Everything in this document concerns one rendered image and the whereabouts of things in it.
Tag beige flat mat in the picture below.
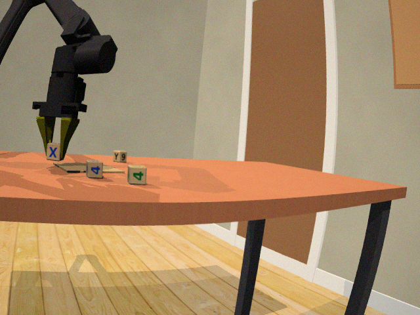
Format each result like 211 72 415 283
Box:
53 163 125 173

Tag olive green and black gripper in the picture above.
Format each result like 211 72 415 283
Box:
32 73 87 159

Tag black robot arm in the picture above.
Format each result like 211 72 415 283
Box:
0 0 117 77

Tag beige letter block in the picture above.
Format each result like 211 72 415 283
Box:
127 165 147 185
113 151 127 163
47 143 64 161
86 160 103 179

